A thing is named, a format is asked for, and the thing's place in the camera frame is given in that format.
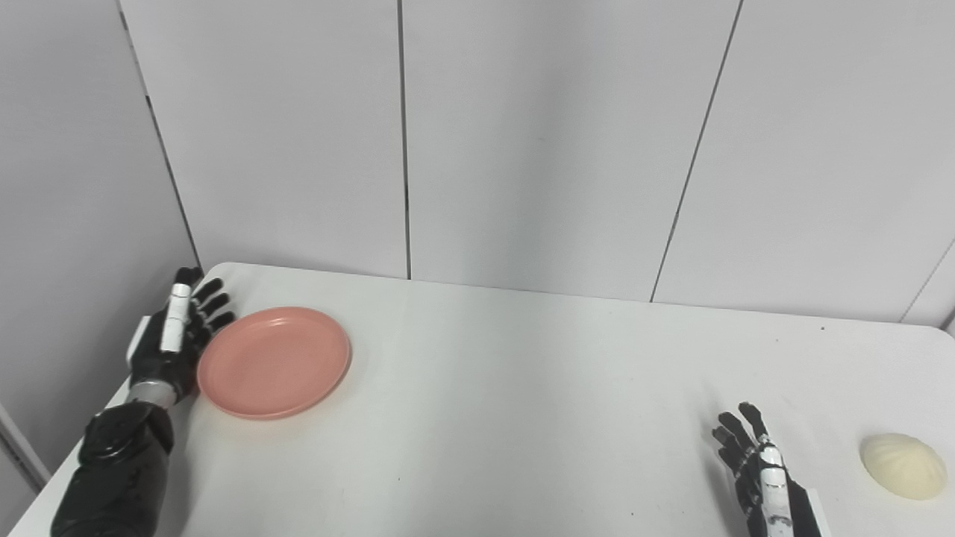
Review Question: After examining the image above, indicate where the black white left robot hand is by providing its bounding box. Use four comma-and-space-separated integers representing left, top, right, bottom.
127, 267, 237, 408

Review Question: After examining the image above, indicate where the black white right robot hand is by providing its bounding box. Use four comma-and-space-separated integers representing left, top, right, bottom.
711, 403, 833, 537

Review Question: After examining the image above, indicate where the pink round plate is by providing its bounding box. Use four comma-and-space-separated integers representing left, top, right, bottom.
197, 307, 352, 420

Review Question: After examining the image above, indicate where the cream steamed bun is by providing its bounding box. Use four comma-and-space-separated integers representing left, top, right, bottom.
859, 433, 948, 501

